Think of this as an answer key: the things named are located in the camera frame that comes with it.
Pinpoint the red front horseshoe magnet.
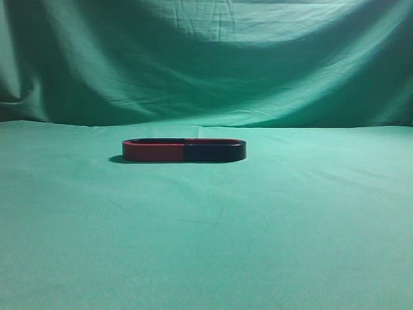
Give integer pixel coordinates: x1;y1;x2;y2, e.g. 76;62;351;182
122;138;185;162

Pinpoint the green cloth backdrop and cover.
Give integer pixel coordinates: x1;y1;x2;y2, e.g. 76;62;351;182
1;1;412;309

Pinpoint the blue front horseshoe magnet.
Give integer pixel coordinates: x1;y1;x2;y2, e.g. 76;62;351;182
184;138;247;163

